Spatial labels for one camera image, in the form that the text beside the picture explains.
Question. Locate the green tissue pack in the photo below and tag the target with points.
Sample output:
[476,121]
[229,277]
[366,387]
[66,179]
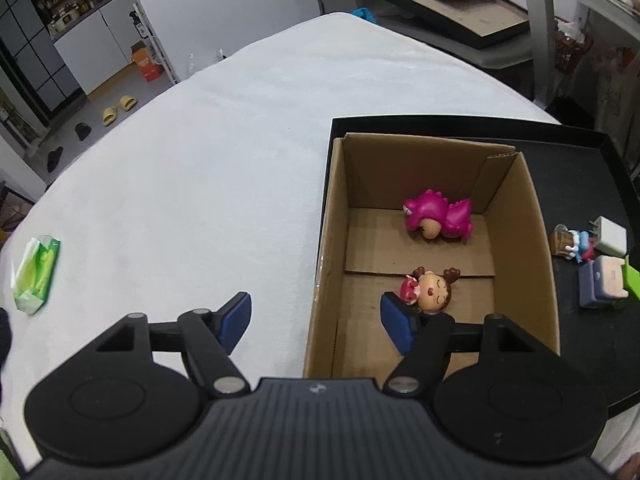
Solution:
[31,281]

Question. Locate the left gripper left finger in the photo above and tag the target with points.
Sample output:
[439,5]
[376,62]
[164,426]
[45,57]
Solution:
[205,340]

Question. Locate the brown cardboard box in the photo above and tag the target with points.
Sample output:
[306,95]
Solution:
[366,249]

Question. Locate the orange cardboard box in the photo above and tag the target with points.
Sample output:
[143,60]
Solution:
[148,68]

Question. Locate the black framed board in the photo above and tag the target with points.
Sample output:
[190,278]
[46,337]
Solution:
[479,24]

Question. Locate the yellow slipper pair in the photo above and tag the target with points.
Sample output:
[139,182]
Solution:
[124,104]

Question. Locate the green hexagonal container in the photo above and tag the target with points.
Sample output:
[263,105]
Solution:
[631,279]

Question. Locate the blue smurf figurine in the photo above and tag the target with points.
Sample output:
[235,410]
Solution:
[572,244]

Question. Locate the reindeer girl figurine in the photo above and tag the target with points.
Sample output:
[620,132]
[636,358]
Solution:
[428,292]

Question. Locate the black shallow tray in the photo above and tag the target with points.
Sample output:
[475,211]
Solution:
[579,177]

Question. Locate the lavender cube toy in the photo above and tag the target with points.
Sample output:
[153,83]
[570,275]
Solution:
[601,282]

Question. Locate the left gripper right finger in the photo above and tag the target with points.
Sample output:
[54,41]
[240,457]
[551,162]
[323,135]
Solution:
[425,343]

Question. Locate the pink dinosaur toy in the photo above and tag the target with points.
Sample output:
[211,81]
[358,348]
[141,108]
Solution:
[433,215]

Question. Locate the white table cloth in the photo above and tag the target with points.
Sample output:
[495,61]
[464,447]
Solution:
[216,186]

